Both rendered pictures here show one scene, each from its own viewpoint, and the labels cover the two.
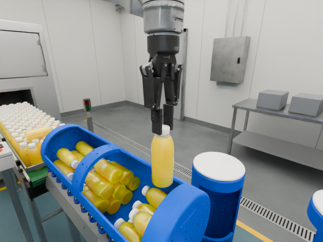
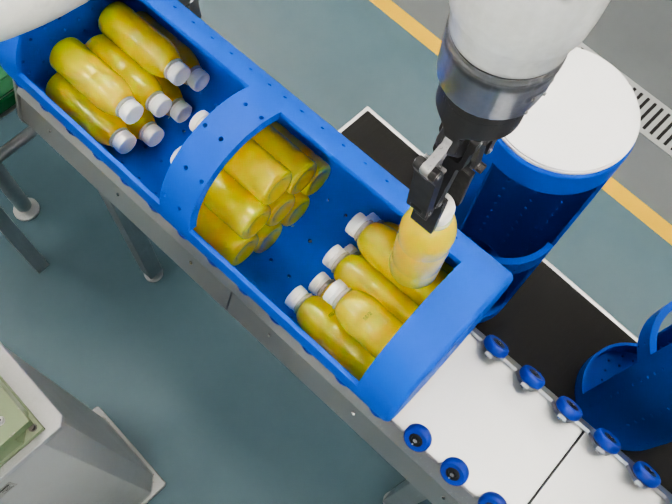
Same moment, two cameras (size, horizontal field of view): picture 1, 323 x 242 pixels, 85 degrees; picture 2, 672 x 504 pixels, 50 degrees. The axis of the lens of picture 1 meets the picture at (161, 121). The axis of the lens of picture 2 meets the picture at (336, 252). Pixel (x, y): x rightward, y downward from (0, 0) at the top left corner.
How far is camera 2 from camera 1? 0.54 m
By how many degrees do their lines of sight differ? 47
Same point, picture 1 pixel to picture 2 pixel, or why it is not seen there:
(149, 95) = (426, 204)
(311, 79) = not seen: outside the picture
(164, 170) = (425, 272)
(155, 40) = (468, 122)
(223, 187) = (559, 184)
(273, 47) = not seen: outside the picture
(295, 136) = not seen: outside the picture
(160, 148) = (425, 248)
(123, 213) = (290, 246)
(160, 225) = (407, 361)
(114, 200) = (268, 229)
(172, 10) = (532, 91)
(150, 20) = (465, 97)
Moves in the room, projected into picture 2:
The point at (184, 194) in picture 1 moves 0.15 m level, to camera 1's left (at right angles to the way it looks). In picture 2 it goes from (460, 301) to (345, 297)
